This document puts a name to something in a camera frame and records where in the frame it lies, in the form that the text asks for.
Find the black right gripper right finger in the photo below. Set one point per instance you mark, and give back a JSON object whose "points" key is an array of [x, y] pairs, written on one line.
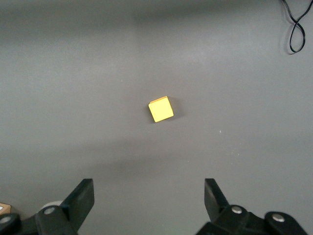
{"points": [[215, 198]]}

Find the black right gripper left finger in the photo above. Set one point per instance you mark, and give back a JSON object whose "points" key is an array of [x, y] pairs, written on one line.
{"points": [[78, 203]]}

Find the yellow cube block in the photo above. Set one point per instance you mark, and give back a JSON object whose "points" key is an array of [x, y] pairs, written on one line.
{"points": [[161, 110]]}

